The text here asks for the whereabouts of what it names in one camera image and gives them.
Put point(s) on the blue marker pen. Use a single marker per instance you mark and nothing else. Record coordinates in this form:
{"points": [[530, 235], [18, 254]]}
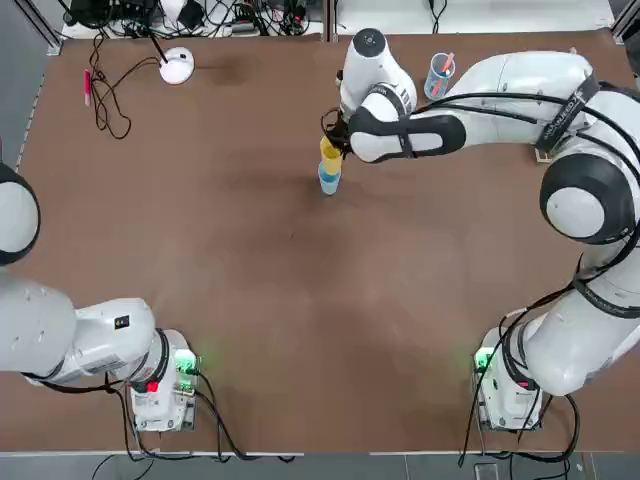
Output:
{"points": [[446, 74]]}

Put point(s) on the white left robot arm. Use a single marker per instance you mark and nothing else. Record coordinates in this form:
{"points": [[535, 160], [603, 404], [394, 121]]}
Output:
{"points": [[40, 320]]}

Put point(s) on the aluminium frame post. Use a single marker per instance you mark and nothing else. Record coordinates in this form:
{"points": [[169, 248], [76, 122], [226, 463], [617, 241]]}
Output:
{"points": [[330, 20]]}

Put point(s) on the orange marker pen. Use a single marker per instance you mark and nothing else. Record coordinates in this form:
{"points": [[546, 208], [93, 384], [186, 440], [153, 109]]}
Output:
{"points": [[445, 72]]}

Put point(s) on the light blue plastic cup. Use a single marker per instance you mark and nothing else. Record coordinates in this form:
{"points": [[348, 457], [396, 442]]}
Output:
{"points": [[330, 184]]}

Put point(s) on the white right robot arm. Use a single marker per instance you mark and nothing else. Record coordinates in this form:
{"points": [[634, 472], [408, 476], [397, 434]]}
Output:
{"points": [[525, 100]]}

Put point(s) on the pink pen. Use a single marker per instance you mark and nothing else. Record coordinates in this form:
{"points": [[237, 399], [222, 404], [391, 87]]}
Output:
{"points": [[87, 87]]}

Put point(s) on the white desk lamp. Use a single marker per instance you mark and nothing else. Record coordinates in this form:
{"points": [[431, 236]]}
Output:
{"points": [[176, 67]]}

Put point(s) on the clear bluish pen cup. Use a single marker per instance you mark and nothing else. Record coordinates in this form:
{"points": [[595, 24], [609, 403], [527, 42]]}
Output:
{"points": [[436, 80]]}

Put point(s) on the yellow plastic cup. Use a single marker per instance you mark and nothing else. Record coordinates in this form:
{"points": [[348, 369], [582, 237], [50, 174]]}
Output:
{"points": [[330, 159]]}

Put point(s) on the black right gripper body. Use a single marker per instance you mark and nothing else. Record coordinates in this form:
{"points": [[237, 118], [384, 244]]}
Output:
{"points": [[340, 131]]}

